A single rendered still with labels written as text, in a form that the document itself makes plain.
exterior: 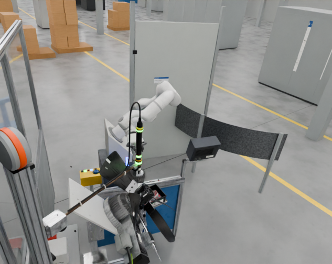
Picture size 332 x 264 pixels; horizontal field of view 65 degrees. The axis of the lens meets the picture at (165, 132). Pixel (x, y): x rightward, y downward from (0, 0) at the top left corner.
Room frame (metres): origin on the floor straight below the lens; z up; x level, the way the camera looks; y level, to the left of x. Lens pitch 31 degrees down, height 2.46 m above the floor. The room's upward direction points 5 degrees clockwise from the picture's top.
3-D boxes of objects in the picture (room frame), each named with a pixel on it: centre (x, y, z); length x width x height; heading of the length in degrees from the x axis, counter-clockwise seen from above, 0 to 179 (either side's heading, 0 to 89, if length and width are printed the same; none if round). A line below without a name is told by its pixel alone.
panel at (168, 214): (1.72, 0.20, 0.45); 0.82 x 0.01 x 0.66; 112
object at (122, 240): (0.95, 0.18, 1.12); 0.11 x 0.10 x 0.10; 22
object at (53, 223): (0.82, 0.50, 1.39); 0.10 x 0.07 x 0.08; 147
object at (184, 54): (3.38, -0.04, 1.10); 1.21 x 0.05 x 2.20; 112
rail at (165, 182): (1.72, 0.20, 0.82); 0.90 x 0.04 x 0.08; 112
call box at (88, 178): (1.57, 0.57, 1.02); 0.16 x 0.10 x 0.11; 112
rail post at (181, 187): (1.88, -0.20, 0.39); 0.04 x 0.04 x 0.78; 22
